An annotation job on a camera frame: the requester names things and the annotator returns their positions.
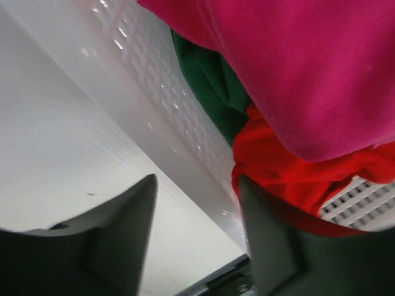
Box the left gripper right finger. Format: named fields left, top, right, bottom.
left=239, top=177, right=394, bottom=295

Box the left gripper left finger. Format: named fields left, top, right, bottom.
left=1, top=175, right=157, bottom=295

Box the red t shirt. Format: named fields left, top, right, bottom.
left=231, top=104, right=394, bottom=237

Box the white plastic basket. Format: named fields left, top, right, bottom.
left=0, top=0, right=395, bottom=247

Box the pink t shirt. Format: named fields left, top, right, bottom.
left=141, top=1, right=394, bottom=162

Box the green t shirt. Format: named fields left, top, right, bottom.
left=171, top=30, right=251, bottom=145

